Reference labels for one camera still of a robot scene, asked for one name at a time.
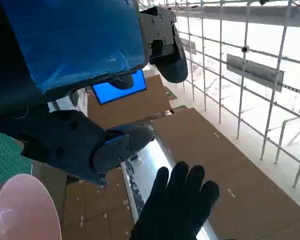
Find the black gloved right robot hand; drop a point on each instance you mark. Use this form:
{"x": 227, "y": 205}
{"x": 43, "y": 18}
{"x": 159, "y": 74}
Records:
{"x": 175, "y": 210}

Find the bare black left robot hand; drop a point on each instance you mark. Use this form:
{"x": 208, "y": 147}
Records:
{"x": 77, "y": 37}

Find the pink bowl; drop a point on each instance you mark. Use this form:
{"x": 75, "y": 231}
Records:
{"x": 22, "y": 212}

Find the blue lit monitor screen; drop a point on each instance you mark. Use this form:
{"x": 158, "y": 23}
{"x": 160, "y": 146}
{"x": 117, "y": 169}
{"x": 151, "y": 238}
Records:
{"x": 107, "y": 93}

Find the green cutting mat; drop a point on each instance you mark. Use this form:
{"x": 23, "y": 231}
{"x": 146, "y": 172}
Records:
{"x": 5, "y": 155}

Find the white lattice rack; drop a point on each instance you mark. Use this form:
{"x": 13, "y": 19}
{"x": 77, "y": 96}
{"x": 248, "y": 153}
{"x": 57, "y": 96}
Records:
{"x": 242, "y": 82}

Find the grey sign plate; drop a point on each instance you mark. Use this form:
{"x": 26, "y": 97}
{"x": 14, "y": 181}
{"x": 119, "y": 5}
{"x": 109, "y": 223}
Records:
{"x": 255, "y": 71}

